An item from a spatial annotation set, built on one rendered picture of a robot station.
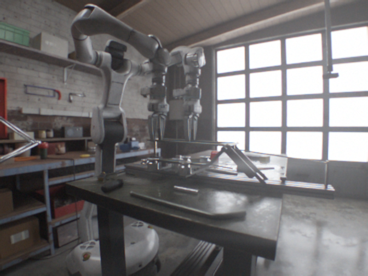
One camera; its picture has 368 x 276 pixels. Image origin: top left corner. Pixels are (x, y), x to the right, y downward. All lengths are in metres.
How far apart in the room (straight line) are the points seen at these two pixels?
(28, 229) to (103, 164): 0.97
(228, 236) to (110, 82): 1.08
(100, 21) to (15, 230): 1.69
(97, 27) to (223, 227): 0.82
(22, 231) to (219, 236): 1.79
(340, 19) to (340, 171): 2.47
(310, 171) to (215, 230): 3.43
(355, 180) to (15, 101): 4.82
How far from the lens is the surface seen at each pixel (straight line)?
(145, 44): 0.84
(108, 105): 1.30
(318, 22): 4.11
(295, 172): 3.81
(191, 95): 0.85
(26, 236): 2.08
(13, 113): 2.63
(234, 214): 0.50
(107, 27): 0.87
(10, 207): 1.94
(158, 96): 0.83
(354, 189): 3.99
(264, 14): 3.58
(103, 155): 1.36
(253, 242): 0.45
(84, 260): 1.37
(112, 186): 0.71
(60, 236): 2.19
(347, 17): 4.17
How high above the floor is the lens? 1.09
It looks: 2 degrees down
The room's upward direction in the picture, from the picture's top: straight up
